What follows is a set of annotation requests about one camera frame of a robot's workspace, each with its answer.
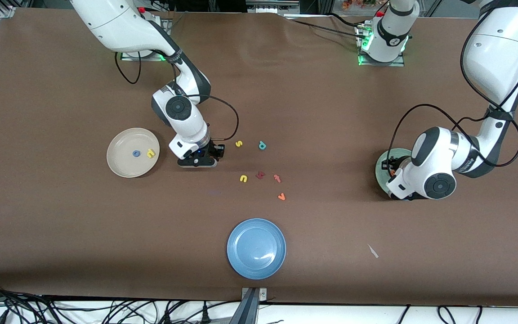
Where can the grey metal camera bracket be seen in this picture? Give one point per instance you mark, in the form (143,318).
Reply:
(252,310)

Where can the white paper scrap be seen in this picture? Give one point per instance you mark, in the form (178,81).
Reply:
(372,251)

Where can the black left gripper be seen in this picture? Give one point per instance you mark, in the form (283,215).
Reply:
(395,167)

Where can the yellow foam letter h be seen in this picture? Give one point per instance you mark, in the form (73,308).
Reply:
(151,154)

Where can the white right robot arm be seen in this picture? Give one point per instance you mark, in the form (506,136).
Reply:
(119,27)

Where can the dark red foam letter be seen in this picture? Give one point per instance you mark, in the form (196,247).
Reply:
(260,175)

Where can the blue round plate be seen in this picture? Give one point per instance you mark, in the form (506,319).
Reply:
(254,247)

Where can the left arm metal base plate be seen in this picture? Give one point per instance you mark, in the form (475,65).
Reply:
(394,64)

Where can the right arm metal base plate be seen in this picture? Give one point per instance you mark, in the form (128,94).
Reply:
(131,56)

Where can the white power strip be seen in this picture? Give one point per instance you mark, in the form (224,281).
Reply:
(272,7)

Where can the green round plate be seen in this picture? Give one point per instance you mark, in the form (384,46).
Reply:
(379,177)

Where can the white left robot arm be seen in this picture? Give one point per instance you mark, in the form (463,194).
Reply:
(493,49)

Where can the orange flower decoration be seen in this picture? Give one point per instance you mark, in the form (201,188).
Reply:
(358,3)

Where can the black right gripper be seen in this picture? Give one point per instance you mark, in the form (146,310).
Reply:
(212,150)

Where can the teal foam letter p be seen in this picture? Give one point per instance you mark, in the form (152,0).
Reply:
(262,146)

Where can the brown paper table cover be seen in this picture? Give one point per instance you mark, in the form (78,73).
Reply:
(61,234)

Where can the beige round plate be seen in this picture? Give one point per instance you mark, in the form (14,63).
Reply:
(124,164)

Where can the aluminium frame bar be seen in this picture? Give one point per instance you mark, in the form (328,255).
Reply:
(6,10)

